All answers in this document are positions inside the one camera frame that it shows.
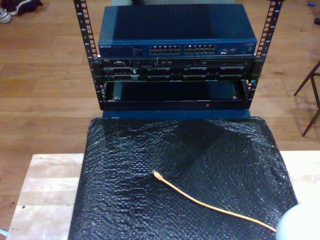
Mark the black rack server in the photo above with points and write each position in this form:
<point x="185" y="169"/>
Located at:
<point x="175" y="72"/>

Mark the black bubble wrap mat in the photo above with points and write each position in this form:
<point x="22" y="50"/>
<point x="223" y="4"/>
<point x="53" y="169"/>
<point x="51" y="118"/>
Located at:
<point x="150" y="212"/>

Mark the dark wooden stool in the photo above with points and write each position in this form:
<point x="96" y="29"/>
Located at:
<point x="307" y="78"/>

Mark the dark sneaker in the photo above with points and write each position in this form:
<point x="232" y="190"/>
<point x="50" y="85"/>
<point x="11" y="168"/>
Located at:
<point x="25" y="6"/>

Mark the white sneaker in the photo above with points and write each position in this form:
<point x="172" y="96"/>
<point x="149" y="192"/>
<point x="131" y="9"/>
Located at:
<point x="5" y="16"/>

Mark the small blue object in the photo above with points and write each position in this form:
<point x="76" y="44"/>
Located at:
<point x="311" y="4"/>

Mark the blue rack base plate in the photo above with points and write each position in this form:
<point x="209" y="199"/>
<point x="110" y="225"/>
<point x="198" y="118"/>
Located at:
<point x="175" y="115"/>

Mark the blue network switch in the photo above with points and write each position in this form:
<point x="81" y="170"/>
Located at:
<point x="175" y="25"/>

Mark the black perforated rack post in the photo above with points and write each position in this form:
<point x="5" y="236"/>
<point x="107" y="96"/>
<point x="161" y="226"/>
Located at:
<point x="83" y="28"/>
<point x="272" y="27"/>

